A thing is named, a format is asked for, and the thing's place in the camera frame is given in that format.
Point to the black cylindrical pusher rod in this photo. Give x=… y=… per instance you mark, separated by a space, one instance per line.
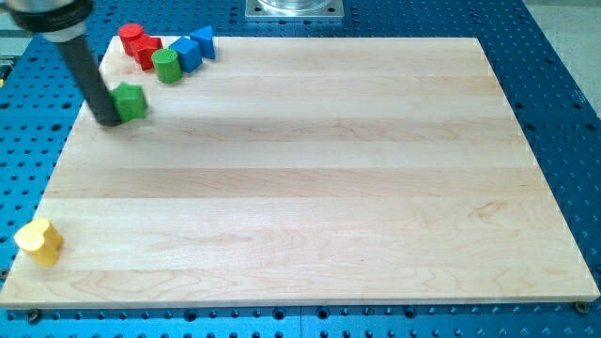
x=83 y=67

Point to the red star block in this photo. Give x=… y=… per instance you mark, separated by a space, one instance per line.
x=143 y=48

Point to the blue triangle block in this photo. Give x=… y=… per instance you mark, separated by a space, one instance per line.
x=205 y=38

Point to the robot arm end effector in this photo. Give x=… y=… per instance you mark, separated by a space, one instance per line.
x=56 y=20

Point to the green star block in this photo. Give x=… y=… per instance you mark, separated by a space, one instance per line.
x=130 y=101

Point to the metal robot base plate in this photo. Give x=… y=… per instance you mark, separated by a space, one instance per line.
x=259 y=9

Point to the blue cube block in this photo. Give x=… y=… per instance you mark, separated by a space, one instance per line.
x=189 y=53

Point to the red cylinder block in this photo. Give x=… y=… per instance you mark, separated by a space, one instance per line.
x=128 y=34

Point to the yellow heart block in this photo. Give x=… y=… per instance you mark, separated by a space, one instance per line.
x=41 y=241

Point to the wooden board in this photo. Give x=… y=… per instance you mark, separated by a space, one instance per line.
x=305 y=171

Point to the green cylinder block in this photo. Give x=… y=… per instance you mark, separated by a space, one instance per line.
x=166 y=65

